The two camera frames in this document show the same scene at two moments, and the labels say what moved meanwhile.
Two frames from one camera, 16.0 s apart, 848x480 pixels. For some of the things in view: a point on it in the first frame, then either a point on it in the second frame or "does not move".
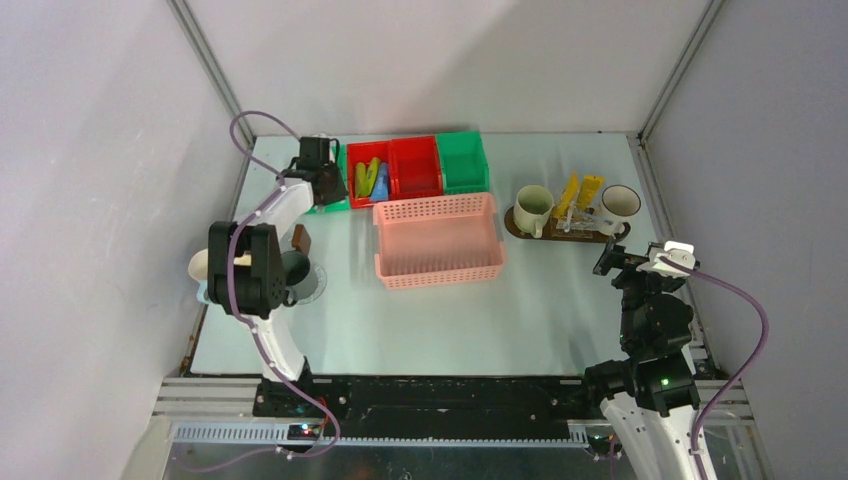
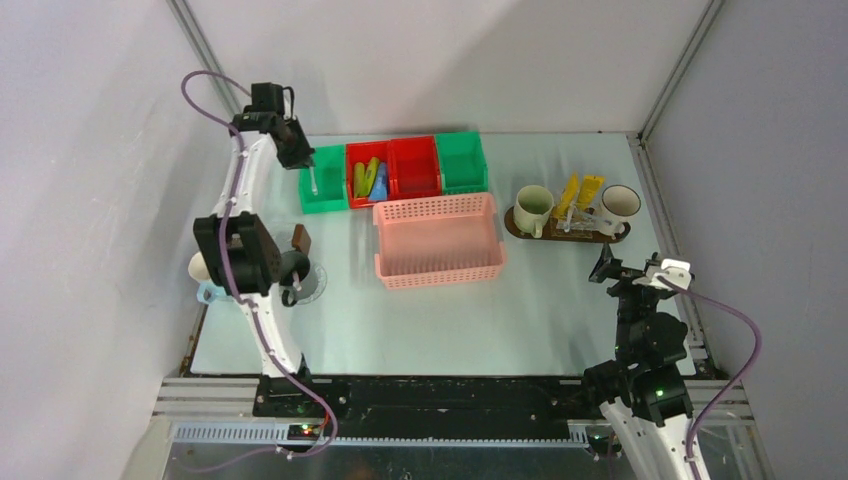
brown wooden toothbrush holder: (301, 239) does not move
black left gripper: (339, 191) → (302, 157)
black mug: (296, 267) does not move
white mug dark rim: (618, 203) does not move
